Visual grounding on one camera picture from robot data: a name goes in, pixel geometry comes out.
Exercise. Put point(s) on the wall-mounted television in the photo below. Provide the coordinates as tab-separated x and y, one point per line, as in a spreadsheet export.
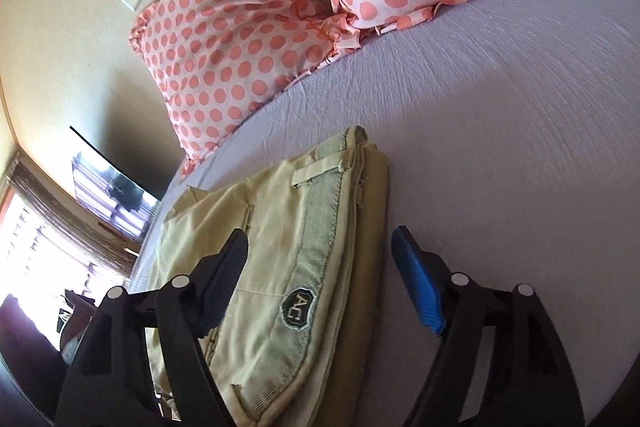
112	189

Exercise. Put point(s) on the lilac bed sheet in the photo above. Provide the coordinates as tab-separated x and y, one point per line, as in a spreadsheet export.
475	187

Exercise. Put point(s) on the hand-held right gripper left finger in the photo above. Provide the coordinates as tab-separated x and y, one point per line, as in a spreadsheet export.
223	278

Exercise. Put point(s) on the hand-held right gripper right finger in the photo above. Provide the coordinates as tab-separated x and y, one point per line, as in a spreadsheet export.
419	278

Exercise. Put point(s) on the brown window curtain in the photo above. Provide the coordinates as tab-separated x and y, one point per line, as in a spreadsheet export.
60	212

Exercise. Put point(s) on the beige pants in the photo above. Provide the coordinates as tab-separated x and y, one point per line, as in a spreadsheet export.
280	267

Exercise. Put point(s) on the dark chair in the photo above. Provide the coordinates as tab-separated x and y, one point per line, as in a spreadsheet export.
35	332

